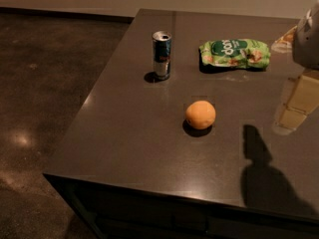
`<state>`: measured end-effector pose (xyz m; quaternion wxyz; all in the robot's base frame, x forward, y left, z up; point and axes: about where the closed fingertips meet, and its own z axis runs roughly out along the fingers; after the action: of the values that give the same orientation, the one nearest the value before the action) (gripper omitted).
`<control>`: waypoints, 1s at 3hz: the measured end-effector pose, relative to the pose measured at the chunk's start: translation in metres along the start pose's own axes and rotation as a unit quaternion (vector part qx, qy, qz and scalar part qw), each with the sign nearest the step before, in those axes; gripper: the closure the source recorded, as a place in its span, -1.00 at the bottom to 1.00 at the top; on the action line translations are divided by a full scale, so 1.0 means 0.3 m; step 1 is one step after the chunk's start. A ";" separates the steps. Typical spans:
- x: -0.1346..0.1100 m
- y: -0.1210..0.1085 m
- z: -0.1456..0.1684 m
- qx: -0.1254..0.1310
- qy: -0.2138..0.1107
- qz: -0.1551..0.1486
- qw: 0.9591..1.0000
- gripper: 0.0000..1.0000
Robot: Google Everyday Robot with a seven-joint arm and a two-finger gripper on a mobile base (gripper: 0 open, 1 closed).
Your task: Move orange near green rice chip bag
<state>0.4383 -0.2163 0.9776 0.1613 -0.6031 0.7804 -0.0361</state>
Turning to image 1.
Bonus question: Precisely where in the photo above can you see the yellow snack bag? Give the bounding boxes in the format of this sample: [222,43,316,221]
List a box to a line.
[271,26,297,53]

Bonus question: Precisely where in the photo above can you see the blue silver drink can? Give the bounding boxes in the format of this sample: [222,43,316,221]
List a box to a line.
[153,31,171,81]

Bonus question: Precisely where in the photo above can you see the orange fruit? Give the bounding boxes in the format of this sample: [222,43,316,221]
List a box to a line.
[185,101,216,129]

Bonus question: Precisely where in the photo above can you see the dark cabinet drawer front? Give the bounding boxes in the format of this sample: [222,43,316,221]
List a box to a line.
[45,173,319,239]

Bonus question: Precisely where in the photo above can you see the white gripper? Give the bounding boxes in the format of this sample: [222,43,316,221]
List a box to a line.
[272,0,319,135]

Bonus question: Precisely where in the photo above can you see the green rice chip bag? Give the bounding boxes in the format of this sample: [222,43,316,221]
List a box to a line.
[199,39,271,69]

